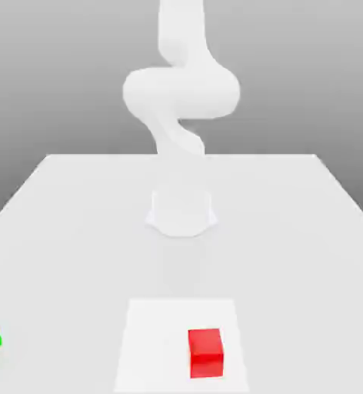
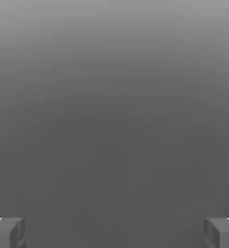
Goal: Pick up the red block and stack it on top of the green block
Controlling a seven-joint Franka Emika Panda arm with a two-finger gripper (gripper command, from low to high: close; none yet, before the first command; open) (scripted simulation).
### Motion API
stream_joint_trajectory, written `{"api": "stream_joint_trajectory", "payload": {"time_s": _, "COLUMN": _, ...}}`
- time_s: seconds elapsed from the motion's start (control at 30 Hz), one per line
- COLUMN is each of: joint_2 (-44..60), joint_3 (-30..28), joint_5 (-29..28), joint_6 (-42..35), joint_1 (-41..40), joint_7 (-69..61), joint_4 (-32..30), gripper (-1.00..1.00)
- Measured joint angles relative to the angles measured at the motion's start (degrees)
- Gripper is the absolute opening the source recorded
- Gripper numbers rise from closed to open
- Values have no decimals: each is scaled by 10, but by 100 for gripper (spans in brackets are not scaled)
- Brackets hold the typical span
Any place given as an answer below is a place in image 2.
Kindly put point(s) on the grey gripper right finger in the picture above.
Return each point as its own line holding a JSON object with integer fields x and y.
{"x": 223, "y": 232}

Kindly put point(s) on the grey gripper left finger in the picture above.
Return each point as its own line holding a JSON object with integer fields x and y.
{"x": 3, "y": 232}

